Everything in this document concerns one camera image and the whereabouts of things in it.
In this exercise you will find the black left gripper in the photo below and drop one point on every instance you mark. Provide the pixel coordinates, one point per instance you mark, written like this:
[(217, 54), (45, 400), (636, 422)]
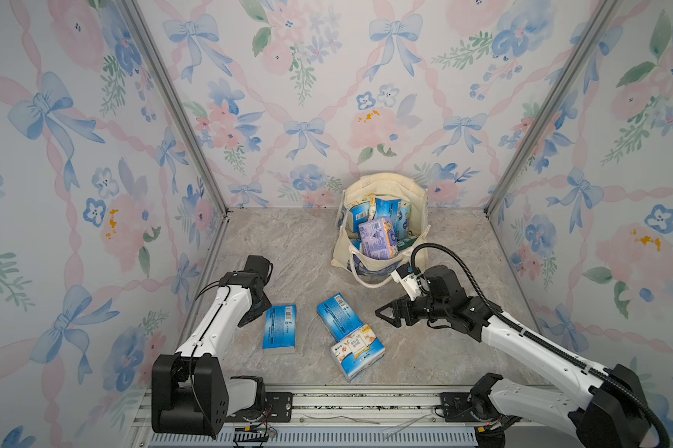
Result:
[(265, 305)]

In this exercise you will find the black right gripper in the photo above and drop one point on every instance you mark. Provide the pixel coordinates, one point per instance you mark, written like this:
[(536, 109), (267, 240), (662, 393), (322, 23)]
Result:
[(396, 306)]

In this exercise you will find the floral orange blue tissue pack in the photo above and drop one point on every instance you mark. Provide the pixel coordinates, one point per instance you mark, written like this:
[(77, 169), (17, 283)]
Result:
[(357, 351)]

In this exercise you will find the cream canvas bag starry print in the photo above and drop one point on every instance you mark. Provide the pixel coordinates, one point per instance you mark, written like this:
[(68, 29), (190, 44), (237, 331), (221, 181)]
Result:
[(347, 255)]

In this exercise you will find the purple tissue pack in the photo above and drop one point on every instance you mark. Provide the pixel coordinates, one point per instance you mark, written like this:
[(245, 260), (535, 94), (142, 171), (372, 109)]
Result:
[(378, 239)]

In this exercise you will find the blue tissue pack barcode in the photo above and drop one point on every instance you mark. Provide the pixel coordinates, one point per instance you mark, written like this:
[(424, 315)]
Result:
[(386, 208)]

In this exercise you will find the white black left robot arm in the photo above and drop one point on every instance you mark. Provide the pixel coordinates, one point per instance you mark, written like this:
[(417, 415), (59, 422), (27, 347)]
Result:
[(190, 393)]

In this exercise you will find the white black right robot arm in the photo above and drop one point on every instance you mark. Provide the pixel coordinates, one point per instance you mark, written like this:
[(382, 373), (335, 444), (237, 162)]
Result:
[(599, 406)]

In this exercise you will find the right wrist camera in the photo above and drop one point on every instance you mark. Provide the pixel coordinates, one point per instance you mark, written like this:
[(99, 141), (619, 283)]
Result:
[(409, 280)]

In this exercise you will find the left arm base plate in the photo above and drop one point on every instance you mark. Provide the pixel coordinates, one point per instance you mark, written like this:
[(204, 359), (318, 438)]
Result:
[(271, 406)]

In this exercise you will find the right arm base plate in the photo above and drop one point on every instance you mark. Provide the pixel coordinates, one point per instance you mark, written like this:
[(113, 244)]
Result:
[(455, 407)]

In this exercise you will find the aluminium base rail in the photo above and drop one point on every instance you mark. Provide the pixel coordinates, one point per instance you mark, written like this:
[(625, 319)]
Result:
[(336, 406)]

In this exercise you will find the grey slotted cable duct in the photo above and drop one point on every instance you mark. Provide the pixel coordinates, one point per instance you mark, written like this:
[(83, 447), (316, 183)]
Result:
[(327, 437)]

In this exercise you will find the left aluminium corner post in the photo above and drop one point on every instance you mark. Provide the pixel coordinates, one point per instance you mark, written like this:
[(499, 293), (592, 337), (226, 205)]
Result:
[(146, 44)]

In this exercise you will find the aluminium corner post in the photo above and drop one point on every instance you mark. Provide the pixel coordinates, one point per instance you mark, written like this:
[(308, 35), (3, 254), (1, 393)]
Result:
[(146, 44), (595, 28)]

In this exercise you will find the right aluminium corner post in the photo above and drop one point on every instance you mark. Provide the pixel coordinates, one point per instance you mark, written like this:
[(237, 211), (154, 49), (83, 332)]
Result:
[(595, 28)]

